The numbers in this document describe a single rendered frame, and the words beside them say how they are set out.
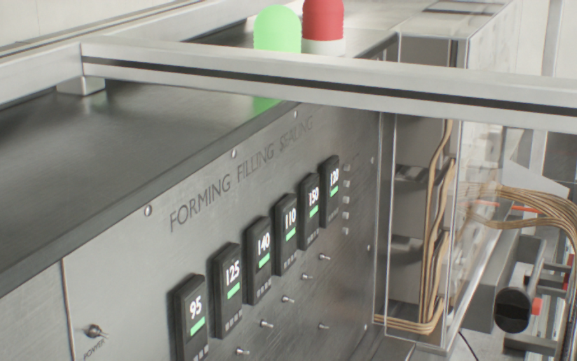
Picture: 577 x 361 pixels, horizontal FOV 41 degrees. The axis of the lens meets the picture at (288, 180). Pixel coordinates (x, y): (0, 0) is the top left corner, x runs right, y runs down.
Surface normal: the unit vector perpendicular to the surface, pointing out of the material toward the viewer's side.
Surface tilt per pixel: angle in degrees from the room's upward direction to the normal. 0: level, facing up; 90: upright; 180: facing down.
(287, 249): 90
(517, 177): 20
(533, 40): 90
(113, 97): 0
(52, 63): 90
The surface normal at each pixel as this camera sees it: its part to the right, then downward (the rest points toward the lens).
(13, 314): 0.92, 0.15
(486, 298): -0.40, 0.33
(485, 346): 0.00, -0.93
